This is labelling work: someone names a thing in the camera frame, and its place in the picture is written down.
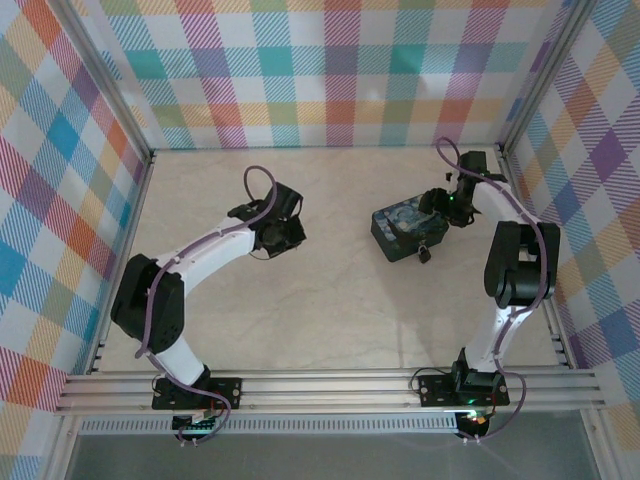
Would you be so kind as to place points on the starry night print box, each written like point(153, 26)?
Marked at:
point(400, 232)

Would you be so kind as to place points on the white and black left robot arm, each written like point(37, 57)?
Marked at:
point(215, 241)

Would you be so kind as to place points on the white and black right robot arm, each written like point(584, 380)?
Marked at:
point(520, 280)

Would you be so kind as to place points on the small dark padlock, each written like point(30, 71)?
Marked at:
point(423, 254)

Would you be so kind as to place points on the aluminium cross rail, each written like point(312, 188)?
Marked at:
point(325, 387)

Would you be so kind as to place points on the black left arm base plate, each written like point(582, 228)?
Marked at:
point(225, 392)

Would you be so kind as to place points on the aluminium side rail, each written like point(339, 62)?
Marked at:
point(120, 260)
point(552, 320)

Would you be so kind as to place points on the aluminium corner post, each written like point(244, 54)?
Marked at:
point(550, 70)
point(100, 75)

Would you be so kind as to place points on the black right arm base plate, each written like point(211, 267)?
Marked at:
point(435, 390)

